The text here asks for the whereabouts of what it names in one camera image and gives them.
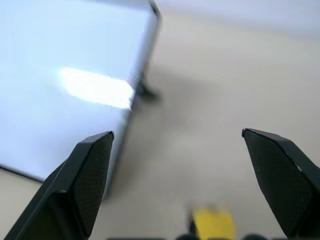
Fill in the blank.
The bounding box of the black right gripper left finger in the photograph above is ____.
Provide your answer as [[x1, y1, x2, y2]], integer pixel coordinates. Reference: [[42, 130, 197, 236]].
[[2, 130, 115, 240]]

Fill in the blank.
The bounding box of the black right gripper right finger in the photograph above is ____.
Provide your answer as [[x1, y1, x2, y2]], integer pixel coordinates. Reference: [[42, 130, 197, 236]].
[[241, 127, 320, 240]]

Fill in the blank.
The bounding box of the yellow and black eraser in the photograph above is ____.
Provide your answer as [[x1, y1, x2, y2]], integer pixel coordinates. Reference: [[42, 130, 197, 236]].
[[187, 205, 237, 240]]

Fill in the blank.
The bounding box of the black-framed whiteboard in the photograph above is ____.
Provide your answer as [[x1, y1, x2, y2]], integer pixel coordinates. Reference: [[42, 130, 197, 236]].
[[0, 0, 162, 201]]

